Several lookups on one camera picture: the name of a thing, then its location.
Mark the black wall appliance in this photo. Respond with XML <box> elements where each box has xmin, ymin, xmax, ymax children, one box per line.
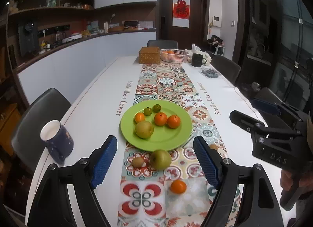
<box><xmin>18</xmin><ymin>20</ymin><xmax>40</xmax><ymax>57</ymax></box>

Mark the dark wooden door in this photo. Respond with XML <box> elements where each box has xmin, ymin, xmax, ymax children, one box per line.
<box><xmin>158</xmin><ymin>0</ymin><xmax>209</xmax><ymax>51</ymax></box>

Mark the green plate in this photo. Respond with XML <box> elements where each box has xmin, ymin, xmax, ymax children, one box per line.
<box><xmin>120</xmin><ymin>101</ymin><xmax>193</xmax><ymax>151</ymax></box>

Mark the green pear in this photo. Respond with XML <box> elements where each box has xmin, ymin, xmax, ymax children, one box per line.
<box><xmin>150</xmin><ymin>150</ymin><xmax>172</xmax><ymax>171</ymax></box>

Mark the grey dining chair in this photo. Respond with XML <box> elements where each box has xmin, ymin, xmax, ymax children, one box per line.
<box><xmin>210</xmin><ymin>55</ymin><xmax>241</xmax><ymax>85</ymax></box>
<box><xmin>11</xmin><ymin>88</ymin><xmax>72</xmax><ymax>171</ymax></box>
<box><xmin>147</xmin><ymin>40</ymin><xmax>178</xmax><ymax>50</ymax></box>
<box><xmin>254</xmin><ymin>87</ymin><xmax>284</xmax><ymax>122</ymax></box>

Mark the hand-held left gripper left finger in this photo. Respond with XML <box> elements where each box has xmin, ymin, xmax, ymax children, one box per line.
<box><xmin>27</xmin><ymin>135</ymin><xmax>118</xmax><ymax>227</ymax></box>

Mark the white plastic bag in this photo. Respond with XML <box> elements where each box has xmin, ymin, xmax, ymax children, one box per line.
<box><xmin>184</xmin><ymin>43</ymin><xmax>212</xmax><ymax>67</ymax></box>

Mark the wicker box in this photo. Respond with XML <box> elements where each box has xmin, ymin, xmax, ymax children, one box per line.
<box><xmin>139</xmin><ymin>46</ymin><xmax>160</xmax><ymax>64</ymax></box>

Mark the glass sliding door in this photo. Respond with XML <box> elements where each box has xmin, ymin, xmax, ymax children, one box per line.
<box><xmin>274</xmin><ymin>0</ymin><xmax>313</xmax><ymax>100</ymax></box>

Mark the white plastic fruit basket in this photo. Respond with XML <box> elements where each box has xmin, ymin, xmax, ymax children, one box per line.
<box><xmin>160</xmin><ymin>49</ymin><xmax>190</xmax><ymax>63</ymax></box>

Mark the yellow pear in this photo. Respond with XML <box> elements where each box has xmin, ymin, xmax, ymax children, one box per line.
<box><xmin>136</xmin><ymin>121</ymin><xmax>154</xmax><ymax>139</ymax></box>

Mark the mandarin orange with stem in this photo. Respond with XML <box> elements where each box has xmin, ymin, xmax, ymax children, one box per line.
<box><xmin>167</xmin><ymin>115</ymin><xmax>181</xmax><ymax>129</ymax></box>

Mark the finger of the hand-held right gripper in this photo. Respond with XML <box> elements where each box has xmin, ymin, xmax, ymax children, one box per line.
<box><xmin>252</xmin><ymin>98</ymin><xmax>306</xmax><ymax>129</ymax></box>
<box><xmin>229</xmin><ymin>110</ymin><xmax>302</xmax><ymax>142</ymax></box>

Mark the dark green mug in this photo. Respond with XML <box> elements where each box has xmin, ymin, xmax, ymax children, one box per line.
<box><xmin>191</xmin><ymin>53</ymin><xmax>207</xmax><ymax>67</ymax></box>

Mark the patterned table runner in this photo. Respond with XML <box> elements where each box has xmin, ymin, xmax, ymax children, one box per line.
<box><xmin>117</xmin><ymin>62</ymin><xmax>245</xmax><ymax>227</ymax></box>

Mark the red and white door poster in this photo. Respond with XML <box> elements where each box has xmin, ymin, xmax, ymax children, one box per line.
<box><xmin>173</xmin><ymin>0</ymin><xmax>190</xmax><ymax>27</ymax></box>

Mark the stool with dark bag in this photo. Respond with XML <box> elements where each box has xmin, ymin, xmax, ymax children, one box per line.
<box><xmin>207</xmin><ymin>35</ymin><xmax>224</xmax><ymax>55</ymax></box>

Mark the blue plastic tray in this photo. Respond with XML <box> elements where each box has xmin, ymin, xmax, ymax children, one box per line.
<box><xmin>201</xmin><ymin>68</ymin><xmax>219</xmax><ymax>78</ymax></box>

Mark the navy blue mug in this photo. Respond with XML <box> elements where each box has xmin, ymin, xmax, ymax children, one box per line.
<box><xmin>40</xmin><ymin>120</ymin><xmax>74</xmax><ymax>165</ymax></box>

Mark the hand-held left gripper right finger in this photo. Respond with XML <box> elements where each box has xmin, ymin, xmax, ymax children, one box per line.
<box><xmin>193</xmin><ymin>136</ymin><xmax>285</xmax><ymax>227</ymax></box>

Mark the person's right hand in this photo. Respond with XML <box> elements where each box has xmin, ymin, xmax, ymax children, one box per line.
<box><xmin>280</xmin><ymin>168</ymin><xmax>313</xmax><ymax>200</ymax></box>

